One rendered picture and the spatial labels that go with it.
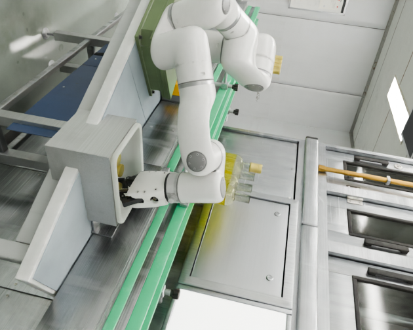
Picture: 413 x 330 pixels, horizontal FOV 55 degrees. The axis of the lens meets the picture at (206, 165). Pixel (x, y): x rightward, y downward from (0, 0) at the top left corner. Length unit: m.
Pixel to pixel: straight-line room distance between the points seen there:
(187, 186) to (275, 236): 0.53
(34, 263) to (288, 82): 6.87
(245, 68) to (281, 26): 6.05
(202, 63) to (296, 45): 6.37
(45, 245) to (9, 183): 0.78
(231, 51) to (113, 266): 0.64
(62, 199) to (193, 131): 0.33
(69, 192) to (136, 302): 0.30
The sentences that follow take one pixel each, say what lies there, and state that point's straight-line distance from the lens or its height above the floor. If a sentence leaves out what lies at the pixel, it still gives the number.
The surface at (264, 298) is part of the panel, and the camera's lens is 1.21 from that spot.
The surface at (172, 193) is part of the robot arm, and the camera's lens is 0.94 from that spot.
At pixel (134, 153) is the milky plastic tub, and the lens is 1.07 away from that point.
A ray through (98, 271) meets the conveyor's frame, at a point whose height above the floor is 0.82.
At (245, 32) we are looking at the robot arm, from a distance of 1.12.
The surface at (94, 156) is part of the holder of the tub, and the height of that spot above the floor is 0.79.
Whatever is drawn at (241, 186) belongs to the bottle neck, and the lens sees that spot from 1.33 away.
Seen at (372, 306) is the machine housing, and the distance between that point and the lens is 1.37.
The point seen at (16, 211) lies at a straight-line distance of 1.54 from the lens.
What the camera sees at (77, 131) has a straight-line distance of 0.99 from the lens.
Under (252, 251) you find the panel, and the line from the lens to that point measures 1.32.
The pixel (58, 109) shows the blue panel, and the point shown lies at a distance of 1.50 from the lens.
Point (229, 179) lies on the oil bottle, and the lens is 1.32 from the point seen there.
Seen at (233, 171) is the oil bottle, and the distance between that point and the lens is 1.35.
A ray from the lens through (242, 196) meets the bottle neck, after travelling 1.28.
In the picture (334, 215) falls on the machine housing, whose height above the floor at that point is 1.46.
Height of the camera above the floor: 1.16
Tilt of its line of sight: 8 degrees down
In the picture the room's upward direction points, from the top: 101 degrees clockwise
